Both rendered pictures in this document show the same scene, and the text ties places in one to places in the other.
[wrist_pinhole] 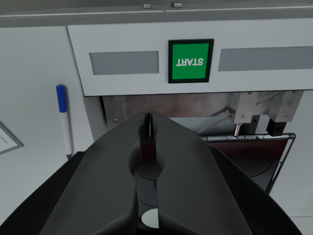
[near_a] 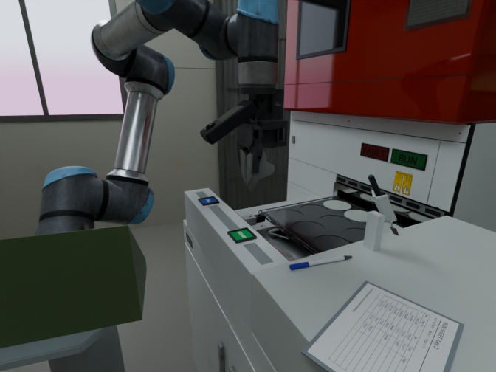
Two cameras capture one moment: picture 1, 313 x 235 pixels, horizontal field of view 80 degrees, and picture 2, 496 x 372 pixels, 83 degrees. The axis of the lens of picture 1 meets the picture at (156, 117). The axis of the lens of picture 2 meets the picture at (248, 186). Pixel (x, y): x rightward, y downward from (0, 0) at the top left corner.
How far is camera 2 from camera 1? 0.56 m
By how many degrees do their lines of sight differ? 61
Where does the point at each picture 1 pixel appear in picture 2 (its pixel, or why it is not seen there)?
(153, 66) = (252, 246)
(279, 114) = (250, 218)
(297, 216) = (314, 193)
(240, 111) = (259, 228)
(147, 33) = (237, 249)
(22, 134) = (353, 283)
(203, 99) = not seen: hidden behind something
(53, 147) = (348, 267)
